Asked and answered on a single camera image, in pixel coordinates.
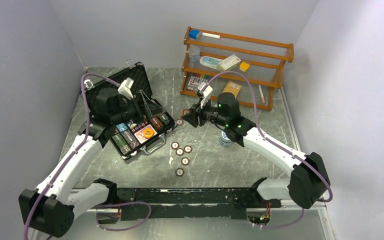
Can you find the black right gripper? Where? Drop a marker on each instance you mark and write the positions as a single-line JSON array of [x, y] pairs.
[[192, 117]]

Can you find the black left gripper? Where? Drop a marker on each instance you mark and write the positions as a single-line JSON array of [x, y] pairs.
[[151, 109]]

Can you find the red five chip stack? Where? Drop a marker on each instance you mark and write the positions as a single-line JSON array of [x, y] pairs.
[[185, 112]]

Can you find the orange big blind button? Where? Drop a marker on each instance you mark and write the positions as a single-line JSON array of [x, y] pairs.
[[148, 132]]

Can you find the red playing card deck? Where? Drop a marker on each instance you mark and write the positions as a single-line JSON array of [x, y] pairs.
[[137, 132]]

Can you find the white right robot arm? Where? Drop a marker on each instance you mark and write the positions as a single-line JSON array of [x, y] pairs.
[[307, 179]]

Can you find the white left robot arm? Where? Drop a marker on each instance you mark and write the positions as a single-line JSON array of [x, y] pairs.
[[50, 208]]

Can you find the coloured marker pack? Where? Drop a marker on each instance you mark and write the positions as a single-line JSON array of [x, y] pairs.
[[194, 80]]

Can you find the purple red chip row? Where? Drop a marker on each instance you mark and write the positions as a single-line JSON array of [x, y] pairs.
[[164, 119]]

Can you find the orange brown chip row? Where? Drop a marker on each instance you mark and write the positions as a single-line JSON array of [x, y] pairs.
[[156, 123]]

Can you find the black poker chip case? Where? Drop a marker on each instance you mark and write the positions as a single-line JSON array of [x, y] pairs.
[[103, 100]]

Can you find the blue white ceramic jar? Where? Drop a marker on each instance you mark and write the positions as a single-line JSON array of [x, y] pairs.
[[224, 140]]

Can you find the green red chip row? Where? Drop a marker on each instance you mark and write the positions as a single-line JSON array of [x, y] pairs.
[[121, 143]]

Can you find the orange spiral notebook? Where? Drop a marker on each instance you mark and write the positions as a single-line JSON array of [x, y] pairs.
[[232, 87]]

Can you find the clear plastic cup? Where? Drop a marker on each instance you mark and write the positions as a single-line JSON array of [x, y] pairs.
[[194, 53]]

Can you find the white cardboard box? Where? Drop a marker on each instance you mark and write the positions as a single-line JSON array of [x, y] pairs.
[[228, 63]]

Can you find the yellow small block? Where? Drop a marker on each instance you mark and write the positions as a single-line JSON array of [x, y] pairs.
[[244, 66]]

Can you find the white pen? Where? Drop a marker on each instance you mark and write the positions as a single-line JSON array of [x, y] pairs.
[[261, 94]]

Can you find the orange wooden shelf rack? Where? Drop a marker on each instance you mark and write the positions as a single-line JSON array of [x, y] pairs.
[[267, 60]]

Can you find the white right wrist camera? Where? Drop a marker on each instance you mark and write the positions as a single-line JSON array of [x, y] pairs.
[[205, 92]]

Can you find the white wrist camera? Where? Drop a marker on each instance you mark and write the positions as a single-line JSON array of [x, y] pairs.
[[205, 92], [125, 88]]

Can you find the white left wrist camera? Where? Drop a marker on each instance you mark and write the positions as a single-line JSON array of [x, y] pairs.
[[125, 88]]

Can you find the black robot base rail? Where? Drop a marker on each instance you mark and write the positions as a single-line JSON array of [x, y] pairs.
[[171, 203]]

